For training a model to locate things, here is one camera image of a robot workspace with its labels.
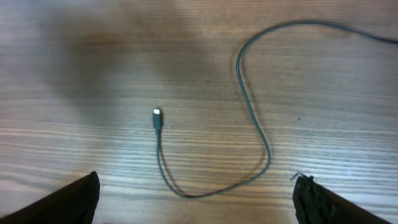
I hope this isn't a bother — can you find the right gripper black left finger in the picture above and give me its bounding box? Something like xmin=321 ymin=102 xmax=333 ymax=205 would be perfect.
xmin=1 ymin=171 xmax=100 ymax=224

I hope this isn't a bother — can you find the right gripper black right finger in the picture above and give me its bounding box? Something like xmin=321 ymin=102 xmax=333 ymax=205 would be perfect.
xmin=292 ymin=174 xmax=390 ymax=224

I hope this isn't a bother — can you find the black USB charger cable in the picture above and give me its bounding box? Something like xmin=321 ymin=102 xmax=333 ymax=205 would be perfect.
xmin=152 ymin=20 xmax=398 ymax=199

